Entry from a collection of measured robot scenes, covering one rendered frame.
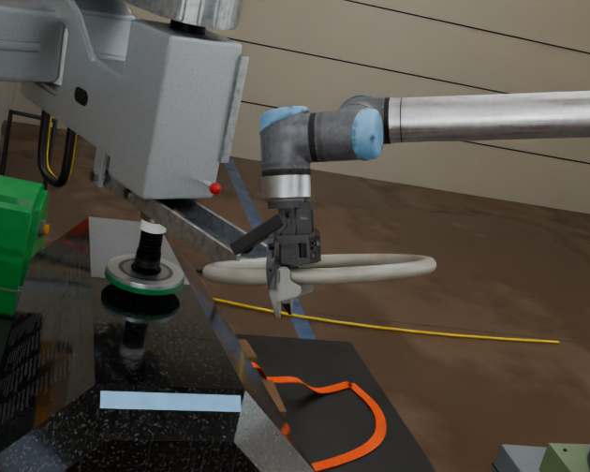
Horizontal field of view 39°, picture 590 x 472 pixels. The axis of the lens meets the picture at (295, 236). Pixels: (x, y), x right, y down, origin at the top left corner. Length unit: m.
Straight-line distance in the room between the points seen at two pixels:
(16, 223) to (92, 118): 1.51
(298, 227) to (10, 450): 0.84
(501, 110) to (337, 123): 0.31
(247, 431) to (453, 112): 0.87
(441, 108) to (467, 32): 6.09
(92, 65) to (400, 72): 5.33
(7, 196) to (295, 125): 2.50
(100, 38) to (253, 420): 1.16
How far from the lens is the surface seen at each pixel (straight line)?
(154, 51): 2.09
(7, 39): 2.55
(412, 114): 1.59
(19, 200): 3.85
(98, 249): 2.59
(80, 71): 2.46
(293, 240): 1.49
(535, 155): 8.24
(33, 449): 1.94
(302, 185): 1.50
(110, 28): 2.51
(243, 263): 1.90
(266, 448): 2.02
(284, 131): 1.49
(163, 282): 2.29
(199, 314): 2.28
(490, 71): 7.83
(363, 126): 1.47
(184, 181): 2.17
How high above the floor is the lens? 1.82
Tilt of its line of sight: 19 degrees down
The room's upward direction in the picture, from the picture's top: 13 degrees clockwise
